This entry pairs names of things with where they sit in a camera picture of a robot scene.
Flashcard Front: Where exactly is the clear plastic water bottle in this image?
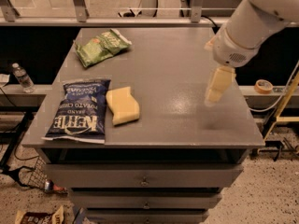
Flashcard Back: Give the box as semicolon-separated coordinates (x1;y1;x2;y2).
12;63;35;93

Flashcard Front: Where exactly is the grey drawer cabinet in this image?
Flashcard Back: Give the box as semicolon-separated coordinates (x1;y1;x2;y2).
22;28;263;224

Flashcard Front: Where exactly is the top drawer knob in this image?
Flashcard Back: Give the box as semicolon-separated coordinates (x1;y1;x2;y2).
140;176;149;187

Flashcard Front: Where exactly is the green chip bag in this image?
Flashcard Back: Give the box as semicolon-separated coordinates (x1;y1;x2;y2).
75;29;132;68

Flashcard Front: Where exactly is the middle drawer knob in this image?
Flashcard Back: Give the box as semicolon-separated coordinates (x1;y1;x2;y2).
143;203;150;210

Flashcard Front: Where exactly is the roll of tan tape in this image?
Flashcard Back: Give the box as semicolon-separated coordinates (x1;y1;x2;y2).
254;79;273;94

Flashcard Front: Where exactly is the blue Kettle chip bag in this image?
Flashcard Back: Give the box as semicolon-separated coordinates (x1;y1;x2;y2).
43;78;110;144

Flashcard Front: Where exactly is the black wire basket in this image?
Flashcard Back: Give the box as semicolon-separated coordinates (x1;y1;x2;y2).
1;158;47;189

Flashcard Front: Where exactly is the drawer knob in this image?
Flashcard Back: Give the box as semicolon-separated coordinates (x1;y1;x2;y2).
143;203;150;210
140;176;149;187

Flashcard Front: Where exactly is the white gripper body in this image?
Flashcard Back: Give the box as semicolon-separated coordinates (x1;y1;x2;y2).
205;24;260;67

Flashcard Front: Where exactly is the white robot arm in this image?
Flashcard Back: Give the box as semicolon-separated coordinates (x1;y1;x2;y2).
205;0;299;105

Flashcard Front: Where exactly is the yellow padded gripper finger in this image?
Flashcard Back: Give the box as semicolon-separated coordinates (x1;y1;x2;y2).
205;65;235;103

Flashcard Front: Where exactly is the yellow sponge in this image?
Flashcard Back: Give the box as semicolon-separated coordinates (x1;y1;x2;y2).
106;87;140;126

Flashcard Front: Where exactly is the brown snack bag on floor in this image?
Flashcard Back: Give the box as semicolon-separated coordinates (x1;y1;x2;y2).
14;206;64;224

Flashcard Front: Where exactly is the yellow metal stand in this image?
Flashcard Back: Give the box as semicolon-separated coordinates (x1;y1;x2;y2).
257;70;299;156

